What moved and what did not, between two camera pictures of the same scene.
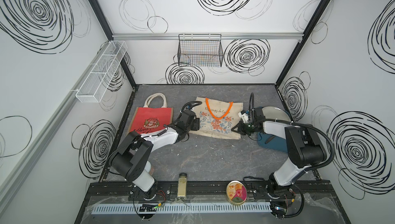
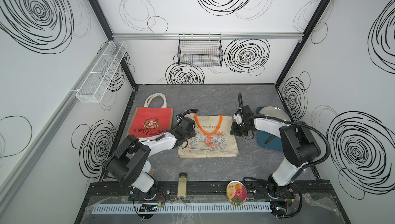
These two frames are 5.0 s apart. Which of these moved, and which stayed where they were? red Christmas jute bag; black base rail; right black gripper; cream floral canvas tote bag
Moved: cream floral canvas tote bag
Stayed: red Christmas jute bag; right black gripper; black base rail
